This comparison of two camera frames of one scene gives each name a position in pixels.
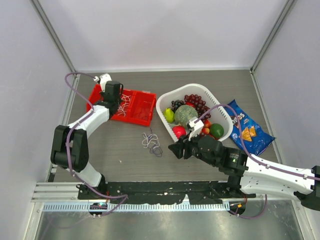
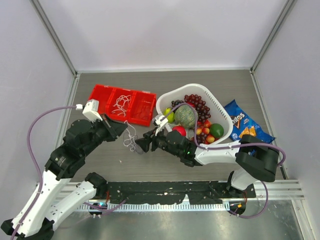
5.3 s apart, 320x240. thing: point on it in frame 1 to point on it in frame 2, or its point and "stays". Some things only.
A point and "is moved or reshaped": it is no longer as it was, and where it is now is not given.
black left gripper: x=119 y=98 to x=117 y=128
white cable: x=147 y=140 is moved or reshaped
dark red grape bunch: x=200 y=104 stays
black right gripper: x=183 y=143 to x=144 y=142
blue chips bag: x=255 y=138 stays
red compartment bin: x=142 y=105 stays
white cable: x=122 y=108 stays
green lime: x=216 y=130 stays
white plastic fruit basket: x=219 y=114 stays
